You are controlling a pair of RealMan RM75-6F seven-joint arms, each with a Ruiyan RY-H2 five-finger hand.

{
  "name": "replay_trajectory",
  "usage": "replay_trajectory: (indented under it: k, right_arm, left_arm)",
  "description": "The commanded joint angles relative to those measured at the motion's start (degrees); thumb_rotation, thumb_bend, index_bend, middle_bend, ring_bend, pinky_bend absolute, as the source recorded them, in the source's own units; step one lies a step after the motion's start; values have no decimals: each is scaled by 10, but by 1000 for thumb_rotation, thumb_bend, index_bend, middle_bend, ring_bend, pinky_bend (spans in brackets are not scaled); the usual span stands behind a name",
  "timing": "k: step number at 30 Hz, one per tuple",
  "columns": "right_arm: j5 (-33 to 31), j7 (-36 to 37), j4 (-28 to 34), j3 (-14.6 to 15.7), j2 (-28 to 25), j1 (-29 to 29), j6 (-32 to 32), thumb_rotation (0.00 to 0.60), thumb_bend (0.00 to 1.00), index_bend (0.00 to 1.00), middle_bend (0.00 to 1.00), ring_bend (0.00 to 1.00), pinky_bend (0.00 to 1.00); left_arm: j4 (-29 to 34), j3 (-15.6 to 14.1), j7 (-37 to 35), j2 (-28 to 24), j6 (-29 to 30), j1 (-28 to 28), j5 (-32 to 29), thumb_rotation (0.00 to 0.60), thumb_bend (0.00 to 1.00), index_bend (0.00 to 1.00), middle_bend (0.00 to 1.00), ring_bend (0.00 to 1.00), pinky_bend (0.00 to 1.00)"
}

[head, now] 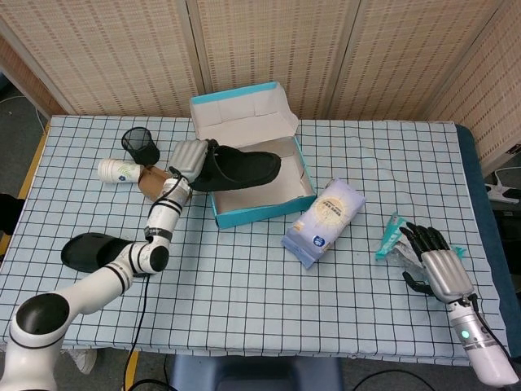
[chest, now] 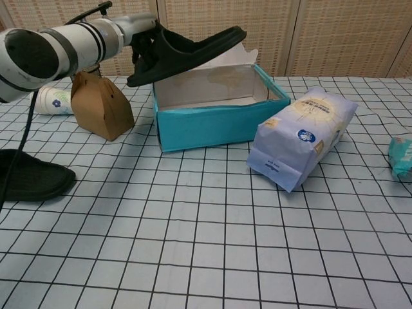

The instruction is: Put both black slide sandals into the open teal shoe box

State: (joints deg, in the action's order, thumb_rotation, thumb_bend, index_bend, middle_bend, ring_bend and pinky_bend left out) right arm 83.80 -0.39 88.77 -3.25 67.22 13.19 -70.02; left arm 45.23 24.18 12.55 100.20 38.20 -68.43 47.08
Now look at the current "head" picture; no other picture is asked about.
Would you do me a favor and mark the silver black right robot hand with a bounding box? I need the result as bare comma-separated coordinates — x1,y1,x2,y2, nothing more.
399,222,475,305

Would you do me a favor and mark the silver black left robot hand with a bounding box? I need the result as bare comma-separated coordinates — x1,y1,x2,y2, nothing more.
169,138,221,184

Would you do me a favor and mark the black rubber slipper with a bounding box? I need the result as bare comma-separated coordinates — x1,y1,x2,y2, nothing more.
189,145,282,192
60,232,138,275

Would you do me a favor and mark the blue cardboard shoe box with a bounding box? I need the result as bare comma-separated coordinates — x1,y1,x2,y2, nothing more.
189,81,317,231

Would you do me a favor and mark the brown paper takeout box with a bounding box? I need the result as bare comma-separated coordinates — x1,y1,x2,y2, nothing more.
136,165,172,203

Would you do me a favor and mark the black mesh pen holder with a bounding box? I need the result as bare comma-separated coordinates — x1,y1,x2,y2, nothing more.
120,126,160,166

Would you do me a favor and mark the teal plastic snack package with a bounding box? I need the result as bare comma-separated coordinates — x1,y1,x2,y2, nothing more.
374,211,467,261

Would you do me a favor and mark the white paper cup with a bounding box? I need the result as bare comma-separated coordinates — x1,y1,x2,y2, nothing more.
97,158,142,185

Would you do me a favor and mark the pale purple paper bag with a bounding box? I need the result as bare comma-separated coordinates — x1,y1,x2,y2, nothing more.
281,177,366,270

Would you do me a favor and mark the white blue checkered tablecloth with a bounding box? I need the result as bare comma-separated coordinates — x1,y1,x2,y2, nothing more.
0,115,512,366

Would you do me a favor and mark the woven bamboo folding screen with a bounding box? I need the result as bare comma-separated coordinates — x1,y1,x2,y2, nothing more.
0,0,521,176

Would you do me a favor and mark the black object at edge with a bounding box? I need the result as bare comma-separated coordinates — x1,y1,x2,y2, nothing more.
0,193,26,235

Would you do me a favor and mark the dark blue chair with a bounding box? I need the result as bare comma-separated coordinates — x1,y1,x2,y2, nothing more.
169,354,345,391

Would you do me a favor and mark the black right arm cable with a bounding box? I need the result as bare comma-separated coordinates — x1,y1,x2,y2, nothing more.
467,292,514,362

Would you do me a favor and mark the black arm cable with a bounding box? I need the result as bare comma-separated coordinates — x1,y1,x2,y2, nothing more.
123,175,191,391
467,292,514,362

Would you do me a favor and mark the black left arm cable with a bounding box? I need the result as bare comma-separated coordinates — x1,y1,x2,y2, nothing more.
123,175,191,391

